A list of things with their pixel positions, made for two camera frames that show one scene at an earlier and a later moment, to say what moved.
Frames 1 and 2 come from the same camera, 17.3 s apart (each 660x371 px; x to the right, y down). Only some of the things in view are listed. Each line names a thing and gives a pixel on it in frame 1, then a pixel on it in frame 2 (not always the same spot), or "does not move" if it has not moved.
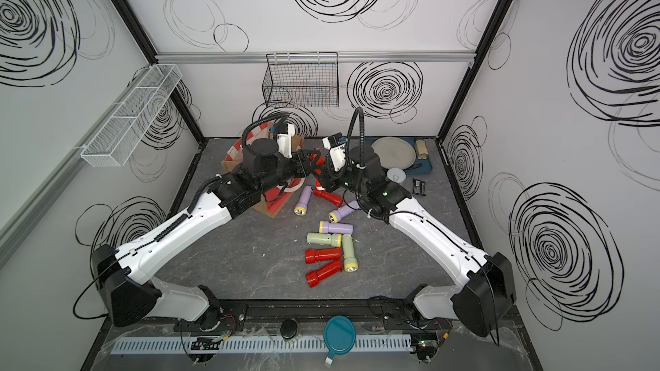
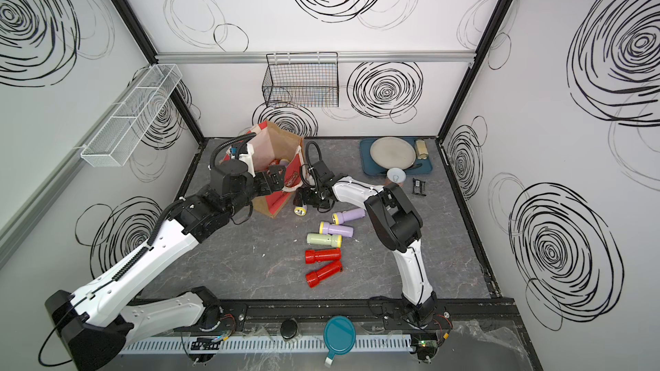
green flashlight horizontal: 334,240 does not move
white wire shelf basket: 114,144 does not move
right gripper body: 347,181 → 312,198
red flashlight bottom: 314,276 does not move
